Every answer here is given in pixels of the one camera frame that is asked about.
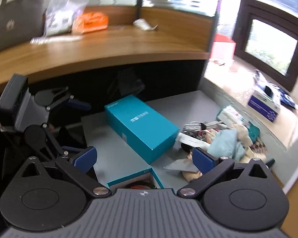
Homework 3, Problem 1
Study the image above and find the grey envelope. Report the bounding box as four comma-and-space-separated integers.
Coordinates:
163, 158, 199, 174

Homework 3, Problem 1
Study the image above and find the light blue cloth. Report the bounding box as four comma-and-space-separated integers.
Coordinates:
207, 129, 245, 162

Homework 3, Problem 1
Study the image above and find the white flat box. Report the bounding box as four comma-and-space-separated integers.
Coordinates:
176, 133, 210, 151

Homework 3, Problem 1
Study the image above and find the white wet wipes pack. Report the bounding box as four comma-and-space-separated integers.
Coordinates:
216, 105, 249, 128

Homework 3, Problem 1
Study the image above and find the wooden desk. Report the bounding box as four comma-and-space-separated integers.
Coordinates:
0, 4, 214, 97

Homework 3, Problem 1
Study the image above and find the open teal box base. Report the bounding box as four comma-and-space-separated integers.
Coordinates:
107, 168, 165, 191

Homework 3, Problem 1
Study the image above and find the teal box lid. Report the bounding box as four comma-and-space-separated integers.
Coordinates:
105, 95, 179, 164

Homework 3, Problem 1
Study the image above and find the blue glove box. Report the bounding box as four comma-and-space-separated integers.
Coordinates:
248, 86, 281, 123

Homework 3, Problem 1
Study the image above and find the orange packet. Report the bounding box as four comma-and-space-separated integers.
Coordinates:
71, 12, 109, 35

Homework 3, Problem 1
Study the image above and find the black laptop bag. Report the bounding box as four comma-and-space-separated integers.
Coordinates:
0, 0, 44, 51

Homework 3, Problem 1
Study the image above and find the clear plastic bag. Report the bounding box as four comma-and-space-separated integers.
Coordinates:
44, 0, 89, 36

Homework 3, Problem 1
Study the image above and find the crumpled white tissue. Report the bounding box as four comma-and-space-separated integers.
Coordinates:
133, 18, 158, 31

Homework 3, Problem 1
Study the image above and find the red white container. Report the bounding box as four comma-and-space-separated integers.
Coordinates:
210, 34, 236, 65

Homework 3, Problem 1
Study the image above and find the window frame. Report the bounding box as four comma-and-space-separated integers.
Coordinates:
232, 0, 298, 91

